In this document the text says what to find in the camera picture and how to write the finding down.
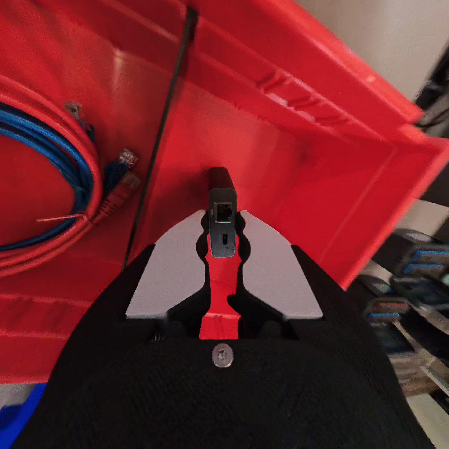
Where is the black bin divider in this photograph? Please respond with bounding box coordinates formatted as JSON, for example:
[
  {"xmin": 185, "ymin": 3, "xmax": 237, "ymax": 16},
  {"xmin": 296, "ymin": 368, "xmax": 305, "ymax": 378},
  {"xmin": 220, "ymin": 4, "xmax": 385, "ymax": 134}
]
[{"xmin": 121, "ymin": 7, "xmax": 199, "ymax": 272}]

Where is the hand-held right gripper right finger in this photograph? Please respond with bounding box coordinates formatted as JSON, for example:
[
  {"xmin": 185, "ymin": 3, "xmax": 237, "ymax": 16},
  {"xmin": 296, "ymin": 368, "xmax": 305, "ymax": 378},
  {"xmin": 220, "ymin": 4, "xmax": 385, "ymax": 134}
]
[{"xmin": 227, "ymin": 210, "xmax": 324, "ymax": 321}]

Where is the blue plastic bin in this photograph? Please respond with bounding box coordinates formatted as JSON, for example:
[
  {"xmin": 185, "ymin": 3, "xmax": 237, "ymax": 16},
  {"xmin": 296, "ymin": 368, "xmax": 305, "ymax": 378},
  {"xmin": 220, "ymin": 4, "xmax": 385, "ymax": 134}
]
[{"xmin": 0, "ymin": 382, "xmax": 46, "ymax": 449}]

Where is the red plastic bin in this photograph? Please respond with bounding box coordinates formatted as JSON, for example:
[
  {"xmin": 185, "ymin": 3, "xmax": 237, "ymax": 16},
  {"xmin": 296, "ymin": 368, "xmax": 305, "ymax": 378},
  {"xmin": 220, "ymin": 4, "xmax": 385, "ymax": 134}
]
[{"xmin": 0, "ymin": 0, "xmax": 449, "ymax": 384}]

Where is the pile of black devices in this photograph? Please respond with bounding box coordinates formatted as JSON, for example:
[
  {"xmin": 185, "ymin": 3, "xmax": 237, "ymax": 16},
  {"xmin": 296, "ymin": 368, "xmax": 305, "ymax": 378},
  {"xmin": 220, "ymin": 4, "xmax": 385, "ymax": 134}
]
[{"xmin": 365, "ymin": 228, "xmax": 449, "ymax": 355}]

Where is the black network adapter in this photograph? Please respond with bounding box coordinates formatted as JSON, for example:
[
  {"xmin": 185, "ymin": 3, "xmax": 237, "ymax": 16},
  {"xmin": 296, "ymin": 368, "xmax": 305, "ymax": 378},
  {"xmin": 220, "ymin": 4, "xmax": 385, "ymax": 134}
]
[{"xmin": 208, "ymin": 167, "xmax": 239, "ymax": 259}]

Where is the red ethernet cable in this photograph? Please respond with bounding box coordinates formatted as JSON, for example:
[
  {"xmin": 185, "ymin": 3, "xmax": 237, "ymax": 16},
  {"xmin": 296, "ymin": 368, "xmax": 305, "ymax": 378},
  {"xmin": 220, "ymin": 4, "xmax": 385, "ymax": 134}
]
[{"xmin": 0, "ymin": 75, "xmax": 141, "ymax": 278}]

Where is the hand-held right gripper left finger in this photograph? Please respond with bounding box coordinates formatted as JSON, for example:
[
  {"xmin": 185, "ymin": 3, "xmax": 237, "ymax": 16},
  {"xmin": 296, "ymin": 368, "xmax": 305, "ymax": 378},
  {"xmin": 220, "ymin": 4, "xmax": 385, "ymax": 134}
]
[{"xmin": 125, "ymin": 209, "xmax": 212, "ymax": 320}]

